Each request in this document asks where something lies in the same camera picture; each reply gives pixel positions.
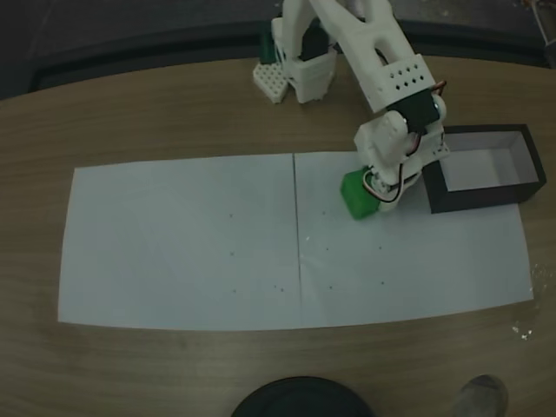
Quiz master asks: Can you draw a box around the green cube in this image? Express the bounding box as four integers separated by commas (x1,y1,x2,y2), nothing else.
340,167,384,222

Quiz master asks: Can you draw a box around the dark box white inside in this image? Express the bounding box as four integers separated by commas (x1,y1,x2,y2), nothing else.
422,123,548,215

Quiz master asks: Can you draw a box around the white paper sheet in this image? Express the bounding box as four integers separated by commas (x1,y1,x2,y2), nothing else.
57,153,303,333
293,149,535,329

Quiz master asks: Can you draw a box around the green clamp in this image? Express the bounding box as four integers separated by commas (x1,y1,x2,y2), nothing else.
259,20,280,65

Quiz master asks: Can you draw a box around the person's grey shoe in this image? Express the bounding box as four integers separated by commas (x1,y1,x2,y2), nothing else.
452,374,510,417

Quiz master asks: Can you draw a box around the black round object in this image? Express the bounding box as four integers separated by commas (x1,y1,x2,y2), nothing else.
229,375,373,417

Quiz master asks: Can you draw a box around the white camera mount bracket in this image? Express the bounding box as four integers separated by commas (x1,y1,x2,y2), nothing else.
415,129,451,175

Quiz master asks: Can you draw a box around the white perforated base plate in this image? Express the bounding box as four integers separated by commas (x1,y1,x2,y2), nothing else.
253,62,291,105

